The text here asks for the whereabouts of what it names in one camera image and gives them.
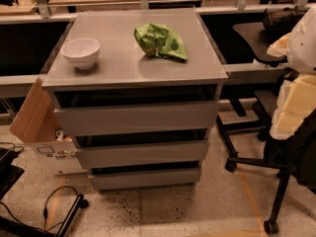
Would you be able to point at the grey top drawer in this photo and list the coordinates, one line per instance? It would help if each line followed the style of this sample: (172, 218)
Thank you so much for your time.
(137, 118)

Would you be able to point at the grey drawer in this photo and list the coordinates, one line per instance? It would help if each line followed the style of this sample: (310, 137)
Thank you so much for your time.
(145, 179)
(137, 118)
(141, 154)

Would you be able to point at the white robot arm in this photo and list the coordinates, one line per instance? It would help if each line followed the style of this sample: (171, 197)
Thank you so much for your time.
(296, 100)

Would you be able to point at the grey drawer cabinet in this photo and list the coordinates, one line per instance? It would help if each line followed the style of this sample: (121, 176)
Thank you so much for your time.
(124, 76)

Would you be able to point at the grey middle drawer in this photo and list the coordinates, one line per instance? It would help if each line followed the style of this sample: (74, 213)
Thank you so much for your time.
(141, 154)

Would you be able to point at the grey bottom drawer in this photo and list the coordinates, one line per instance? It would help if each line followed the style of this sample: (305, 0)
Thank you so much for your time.
(145, 179)

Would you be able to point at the black desk top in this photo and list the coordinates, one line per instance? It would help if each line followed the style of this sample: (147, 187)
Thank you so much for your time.
(259, 40)

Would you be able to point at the green crumpled chip bag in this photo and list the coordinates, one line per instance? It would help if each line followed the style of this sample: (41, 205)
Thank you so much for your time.
(160, 41)

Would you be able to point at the white bowl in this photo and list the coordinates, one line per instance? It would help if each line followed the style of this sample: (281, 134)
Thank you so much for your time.
(81, 53)

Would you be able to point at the cardboard box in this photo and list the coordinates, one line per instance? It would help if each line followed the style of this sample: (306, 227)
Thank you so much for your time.
(37, 127)

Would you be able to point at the black office chair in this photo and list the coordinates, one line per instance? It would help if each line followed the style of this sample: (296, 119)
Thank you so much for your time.
(295, 156)

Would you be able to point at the black headset on desk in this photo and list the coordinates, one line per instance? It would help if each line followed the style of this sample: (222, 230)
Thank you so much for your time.
(282, 21)

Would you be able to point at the black device at left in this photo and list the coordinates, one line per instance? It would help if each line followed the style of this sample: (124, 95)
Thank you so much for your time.
(9, 174)

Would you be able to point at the black stand base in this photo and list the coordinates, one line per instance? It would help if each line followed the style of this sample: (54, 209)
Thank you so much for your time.
(11, 228)

